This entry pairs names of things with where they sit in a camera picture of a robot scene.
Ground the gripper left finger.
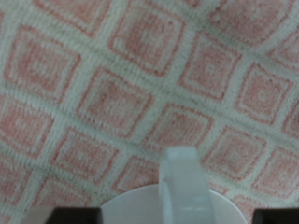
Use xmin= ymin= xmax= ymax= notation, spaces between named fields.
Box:
xmin=22 ymin=206 xmax=104 ymax=224

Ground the white plastic mug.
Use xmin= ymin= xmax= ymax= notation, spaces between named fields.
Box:
xmin=99 ymin=147 xmax=249 ymax=224

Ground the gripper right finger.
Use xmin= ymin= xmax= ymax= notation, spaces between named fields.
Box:
xmin=251 ymin=208 xmax=299 ymax=224

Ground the pink checked cloth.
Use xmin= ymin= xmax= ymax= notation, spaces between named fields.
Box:
xmin=0 ymin=0 xmax=299 ymax=224

